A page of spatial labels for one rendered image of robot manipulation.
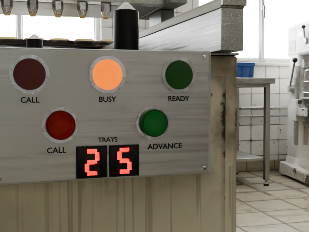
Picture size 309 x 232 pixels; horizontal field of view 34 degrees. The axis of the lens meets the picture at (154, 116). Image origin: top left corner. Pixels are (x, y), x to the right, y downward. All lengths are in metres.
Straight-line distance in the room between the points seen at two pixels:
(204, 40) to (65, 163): 0.23
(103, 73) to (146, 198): 0.16
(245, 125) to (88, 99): 4.43
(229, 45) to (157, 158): 0.15
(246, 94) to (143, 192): 4.36
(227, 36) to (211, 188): 0.18
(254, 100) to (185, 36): 4.30
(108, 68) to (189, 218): 0.21
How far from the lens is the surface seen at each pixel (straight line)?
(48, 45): 1.24
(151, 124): 0.54
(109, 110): 0.54
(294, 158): 4.69
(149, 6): 1.40
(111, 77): 0.54
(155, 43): 0.82
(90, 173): 0.54
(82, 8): 1.33
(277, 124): 5.09
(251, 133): 4.97
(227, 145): 0.62
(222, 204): 0.63
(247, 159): 4.21
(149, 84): 0.55
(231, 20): 0.59
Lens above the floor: 0.80
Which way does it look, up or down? 3 degrees down
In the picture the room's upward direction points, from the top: straight up
